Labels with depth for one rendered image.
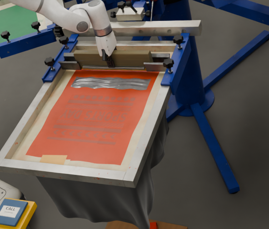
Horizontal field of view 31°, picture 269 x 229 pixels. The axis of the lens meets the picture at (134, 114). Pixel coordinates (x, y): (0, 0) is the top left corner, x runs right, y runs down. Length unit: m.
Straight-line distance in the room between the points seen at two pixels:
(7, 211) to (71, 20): 0.74
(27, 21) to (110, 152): 1.21
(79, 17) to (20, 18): 0.97
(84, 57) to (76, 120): 0.32
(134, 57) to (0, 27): 1.02
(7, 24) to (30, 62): 1.46
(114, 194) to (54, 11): 0.75
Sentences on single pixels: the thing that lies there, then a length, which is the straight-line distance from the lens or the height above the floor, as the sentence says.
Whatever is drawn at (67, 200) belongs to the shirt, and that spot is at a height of 0.66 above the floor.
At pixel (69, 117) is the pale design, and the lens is 2.00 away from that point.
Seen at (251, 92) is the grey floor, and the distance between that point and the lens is 3.33.
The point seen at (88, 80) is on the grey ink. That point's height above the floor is 0.96.
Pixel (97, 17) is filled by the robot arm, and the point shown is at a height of 1.26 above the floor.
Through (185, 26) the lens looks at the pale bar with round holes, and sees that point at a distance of 2.16.
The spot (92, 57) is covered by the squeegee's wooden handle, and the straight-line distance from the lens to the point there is 2.13.
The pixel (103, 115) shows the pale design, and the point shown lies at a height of 0.96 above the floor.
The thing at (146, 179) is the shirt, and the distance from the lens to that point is 1.97.
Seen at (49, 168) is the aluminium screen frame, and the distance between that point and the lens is 1.78.
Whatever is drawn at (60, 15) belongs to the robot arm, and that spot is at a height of 1.34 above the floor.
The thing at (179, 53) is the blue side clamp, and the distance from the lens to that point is 2.07.
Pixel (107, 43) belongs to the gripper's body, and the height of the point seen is 1.13.
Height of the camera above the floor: 2.22
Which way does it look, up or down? 41 degrees down
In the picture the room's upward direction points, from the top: 18 degrees counter-clockwise
